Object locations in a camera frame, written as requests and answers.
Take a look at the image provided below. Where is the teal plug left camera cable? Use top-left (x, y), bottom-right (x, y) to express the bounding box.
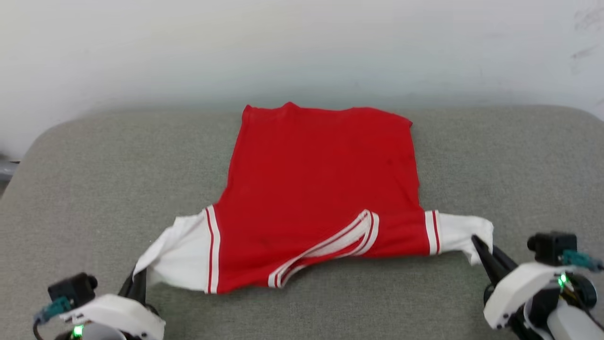
top-left (33, 297), bottom-right (72, 340)

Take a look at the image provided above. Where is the teal plug right camera cable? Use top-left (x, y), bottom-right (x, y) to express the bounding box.
top-left (562, 250), bottom-right (604, 273)

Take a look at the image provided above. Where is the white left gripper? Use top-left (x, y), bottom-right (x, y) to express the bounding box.
top-left (59, 269), bottom-right (166, 340)

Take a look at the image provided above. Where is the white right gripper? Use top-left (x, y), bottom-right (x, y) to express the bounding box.
top-left (472, 235), bottom-right (574, 330)

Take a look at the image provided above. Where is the beige fabric panel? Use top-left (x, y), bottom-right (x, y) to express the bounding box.
top-left (0, 105), bottom-right (604, 340)

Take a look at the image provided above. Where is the grey object beside sofa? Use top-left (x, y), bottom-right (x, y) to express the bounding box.
top-left (0, 158), bottom-right (20, 182)

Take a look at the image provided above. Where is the red shirt with white sleeves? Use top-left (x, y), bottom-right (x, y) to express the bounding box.
top-left (134, 102), bottom-right (495, 294)

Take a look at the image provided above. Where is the teal plug camera cable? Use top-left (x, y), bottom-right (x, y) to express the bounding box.
top-left (33, 297), bottom-right (72, 340)
top-left (562, 250), bottom-right (604, 273)

